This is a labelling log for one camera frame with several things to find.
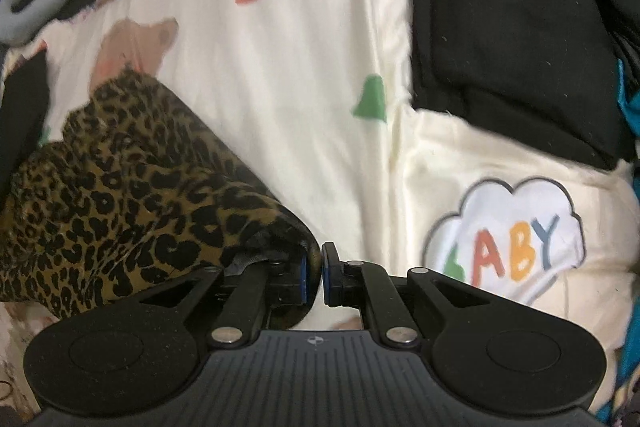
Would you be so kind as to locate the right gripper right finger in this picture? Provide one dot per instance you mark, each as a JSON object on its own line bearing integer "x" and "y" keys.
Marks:
{"x": 367, "y": 287}

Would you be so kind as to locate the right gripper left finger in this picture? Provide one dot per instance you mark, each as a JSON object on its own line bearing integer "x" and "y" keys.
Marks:
{"x": 247, "y": 299}

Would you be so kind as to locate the leopard print garment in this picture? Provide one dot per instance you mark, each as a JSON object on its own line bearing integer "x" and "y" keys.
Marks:
{"x": 138, "y": 191}

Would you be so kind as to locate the folded black clothes stack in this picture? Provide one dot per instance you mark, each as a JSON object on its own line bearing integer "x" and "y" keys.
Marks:
{"x": 540, "y": 72}

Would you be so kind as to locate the cream bear print blanket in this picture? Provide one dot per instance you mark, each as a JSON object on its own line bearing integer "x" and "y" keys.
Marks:
{"x": 314, "y": 96}

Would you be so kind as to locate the black garment on pile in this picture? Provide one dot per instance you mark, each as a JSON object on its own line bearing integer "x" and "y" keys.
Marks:
{"x": 24, "y": 107}

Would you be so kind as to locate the grey neck pillow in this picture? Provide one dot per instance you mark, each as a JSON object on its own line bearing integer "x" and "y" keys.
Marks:
{"x": 20, "y": 19}

